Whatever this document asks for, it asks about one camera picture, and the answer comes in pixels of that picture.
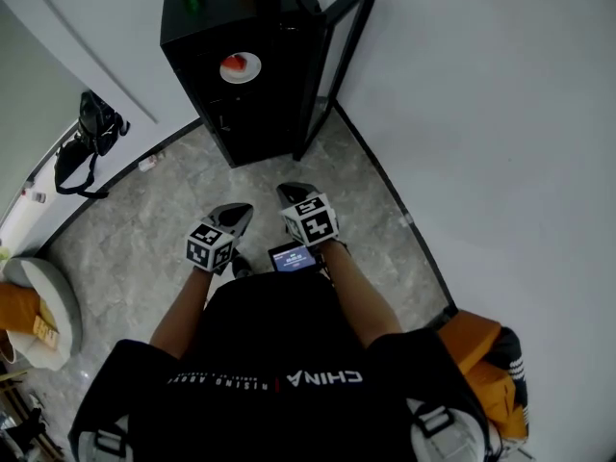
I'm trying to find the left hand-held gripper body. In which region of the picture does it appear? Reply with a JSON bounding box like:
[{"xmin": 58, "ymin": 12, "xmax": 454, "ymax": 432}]
[{"xmin": 186, "ymin": 215, "xmax": 246, "ymax": 276}]

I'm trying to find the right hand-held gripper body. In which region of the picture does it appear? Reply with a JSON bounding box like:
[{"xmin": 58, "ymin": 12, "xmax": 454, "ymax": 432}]
[{"xmin": 279, "ymin": 192, "xmax": 347, "ymax": 248}]

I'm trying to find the white round plate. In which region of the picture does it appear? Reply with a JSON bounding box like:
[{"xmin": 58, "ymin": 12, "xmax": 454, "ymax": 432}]
[{"xmin": 219, "ymin": 51, "xmax": 263, "ymax": 85}]

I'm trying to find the black mini fridge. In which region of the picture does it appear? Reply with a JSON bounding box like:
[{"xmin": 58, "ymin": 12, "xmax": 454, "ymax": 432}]
[{"xmin": 159, "ymin": 0, "xmax": 385, "ymax": 168}]

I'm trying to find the person's right forearm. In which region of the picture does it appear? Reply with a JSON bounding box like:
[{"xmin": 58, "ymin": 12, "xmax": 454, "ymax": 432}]
[{"xmin": 326, "ymin": 241, "xmax": 403, "ymax": 348}]

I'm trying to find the person's left forearm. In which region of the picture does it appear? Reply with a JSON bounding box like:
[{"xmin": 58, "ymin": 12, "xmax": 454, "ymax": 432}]
[{"xmin": 149, "ymin": 267, "xmax": 216, "ymax": 360}]

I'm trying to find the black shoulder bag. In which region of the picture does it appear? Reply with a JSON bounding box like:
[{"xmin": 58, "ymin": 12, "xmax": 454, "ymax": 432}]
[{"xmin": 52, "ymin": 90, "xmax": 131, "ymax": 200}]

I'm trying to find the small black monitor screen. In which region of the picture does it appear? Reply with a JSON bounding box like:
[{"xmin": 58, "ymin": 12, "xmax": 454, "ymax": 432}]
[{"xmin": 268, "ymin": 242, "xmax": 323, "ymax": 273}]

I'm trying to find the person's black t-shirt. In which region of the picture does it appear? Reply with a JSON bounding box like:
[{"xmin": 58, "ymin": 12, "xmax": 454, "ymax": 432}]
[{"xmin": 66, "ymin": 271, "xmax": 492, "ymax": 462}]

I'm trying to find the round grey white pouffe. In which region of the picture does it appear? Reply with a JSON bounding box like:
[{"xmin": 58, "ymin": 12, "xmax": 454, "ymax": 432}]
[{"xmin": 3, "ymin": 256, "xmax": 84, "ymax": 372}]

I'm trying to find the yellow cardboard box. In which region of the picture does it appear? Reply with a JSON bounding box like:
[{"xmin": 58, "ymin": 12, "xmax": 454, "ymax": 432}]
[{"xmin": 32, "ymin": 300, "xmax": 60, "ymax": 348}]

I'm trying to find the orange cushion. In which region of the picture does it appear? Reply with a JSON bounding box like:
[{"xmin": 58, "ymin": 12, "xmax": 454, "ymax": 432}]
[{"xmin": 0, "ymin": 282, "xmax": 42, "ymax": 336}]

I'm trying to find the black jacket with white stripes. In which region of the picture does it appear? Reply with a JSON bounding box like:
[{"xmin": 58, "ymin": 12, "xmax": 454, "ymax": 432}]
[{"xmin": 490, "ymin": 327, "xmax": 529, "ymax": 418}]

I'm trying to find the white harness strap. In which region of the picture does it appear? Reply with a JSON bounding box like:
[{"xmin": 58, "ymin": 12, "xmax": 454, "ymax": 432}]
[
  {"xmin": 76, "ymin": 416, "xmax": 134, "ymax": 462},
  {"xmin": 406, "ymin": 399, "xmax": 482, "ymax": 462}
]

